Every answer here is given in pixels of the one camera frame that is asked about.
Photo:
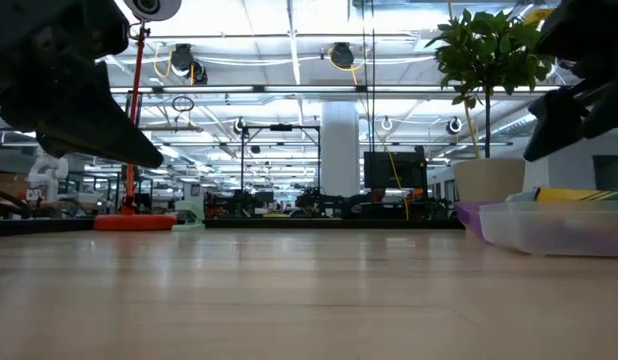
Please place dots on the black frame stand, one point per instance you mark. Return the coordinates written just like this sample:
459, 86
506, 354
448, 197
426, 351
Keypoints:
281, 127

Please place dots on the red desk lamp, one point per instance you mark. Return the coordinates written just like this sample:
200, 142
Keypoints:
134, 222

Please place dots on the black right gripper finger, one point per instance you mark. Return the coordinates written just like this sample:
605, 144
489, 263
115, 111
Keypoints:
609, 110
556, 120

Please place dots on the white pillar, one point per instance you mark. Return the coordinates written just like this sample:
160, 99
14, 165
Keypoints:
340, 150

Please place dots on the black aluminium table frame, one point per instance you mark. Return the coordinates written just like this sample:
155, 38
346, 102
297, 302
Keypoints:
289, 223

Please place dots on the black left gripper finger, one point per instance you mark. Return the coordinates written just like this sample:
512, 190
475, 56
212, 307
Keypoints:
53, 150
99, 125

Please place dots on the potted green plant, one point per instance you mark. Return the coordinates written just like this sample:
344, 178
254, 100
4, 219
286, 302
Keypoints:
489, 180

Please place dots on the black monitor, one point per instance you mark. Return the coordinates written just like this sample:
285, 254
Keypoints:
394, 170

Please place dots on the purple pencil case lid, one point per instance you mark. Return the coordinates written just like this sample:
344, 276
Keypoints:
469, 215

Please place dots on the clear plastic pencil case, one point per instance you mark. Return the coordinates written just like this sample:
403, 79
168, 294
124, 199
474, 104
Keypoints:
554, 235

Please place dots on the mint green stapler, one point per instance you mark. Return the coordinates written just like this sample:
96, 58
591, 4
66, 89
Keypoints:
190, 215

